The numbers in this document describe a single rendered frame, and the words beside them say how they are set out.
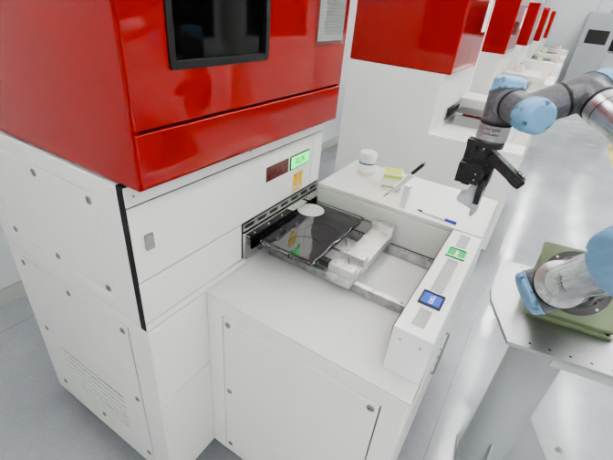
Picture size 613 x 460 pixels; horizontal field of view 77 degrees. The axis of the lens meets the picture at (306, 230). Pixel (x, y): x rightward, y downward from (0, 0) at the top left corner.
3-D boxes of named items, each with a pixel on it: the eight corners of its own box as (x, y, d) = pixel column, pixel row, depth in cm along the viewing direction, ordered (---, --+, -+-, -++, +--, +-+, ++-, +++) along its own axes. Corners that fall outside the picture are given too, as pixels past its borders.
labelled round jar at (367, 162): (354, 173, 162) (358, 151, 157) (361, 168, 167) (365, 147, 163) (369, 178, 159) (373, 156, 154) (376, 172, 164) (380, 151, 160)
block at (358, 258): (339, 258, 123) (341, 250, 121) (345, 254, 125) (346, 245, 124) (362, 267, 119) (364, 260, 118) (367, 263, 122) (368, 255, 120)
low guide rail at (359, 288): (268, 254, 132) (268, 246, 130) (272, 251, 133) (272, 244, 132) (408, 317, 111) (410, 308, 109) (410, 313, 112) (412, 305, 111)
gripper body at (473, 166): (460, 174, 110) (472, 132, 103) (491, 183, 106) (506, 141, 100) (452, 182, 104) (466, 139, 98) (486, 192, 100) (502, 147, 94)
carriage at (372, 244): (325, 279, 117) (326, 271, 116) (373, 231, 145) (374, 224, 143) (348, 289, 114) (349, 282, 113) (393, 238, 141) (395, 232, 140)
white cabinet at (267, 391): (214, 451, 155) (204, 294, 113) (331, 315, 227) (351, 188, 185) (358, 562, 128) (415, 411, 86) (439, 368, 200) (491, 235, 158)
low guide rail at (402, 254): (309, 223, 152) (310, 216, 150) (312, 221, 154) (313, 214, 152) (434, 272, 131) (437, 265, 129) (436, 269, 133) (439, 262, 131)
